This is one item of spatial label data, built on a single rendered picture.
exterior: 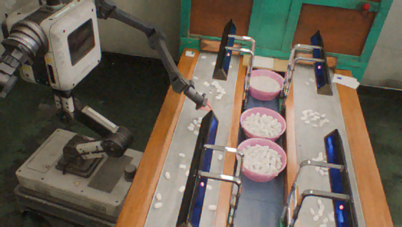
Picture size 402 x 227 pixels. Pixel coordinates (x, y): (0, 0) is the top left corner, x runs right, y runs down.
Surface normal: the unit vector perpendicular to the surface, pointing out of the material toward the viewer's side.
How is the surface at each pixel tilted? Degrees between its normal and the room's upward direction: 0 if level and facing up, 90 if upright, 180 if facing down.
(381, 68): 90
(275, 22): 90
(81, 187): 0
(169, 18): 90
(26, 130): 0
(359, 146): 0
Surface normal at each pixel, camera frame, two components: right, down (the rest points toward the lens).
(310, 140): 0.07, -0.77
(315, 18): -0.15, 0.62
